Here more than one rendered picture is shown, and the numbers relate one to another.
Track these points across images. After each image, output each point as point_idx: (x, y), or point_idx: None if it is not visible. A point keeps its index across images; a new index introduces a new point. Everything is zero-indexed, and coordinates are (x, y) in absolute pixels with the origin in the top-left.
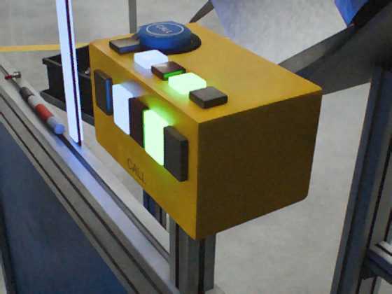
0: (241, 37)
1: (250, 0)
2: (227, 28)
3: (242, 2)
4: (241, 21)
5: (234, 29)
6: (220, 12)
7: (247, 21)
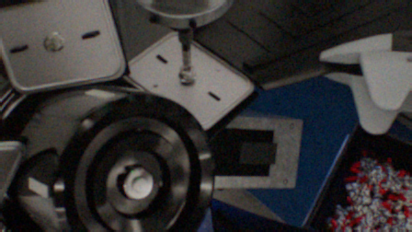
0: (248, 110)
1: (247, 113)
2: (268, 113)
3: (257, 114)
4: (254, 112)
5: (260, 112)
6: (282, 116)
7: (246, 111)
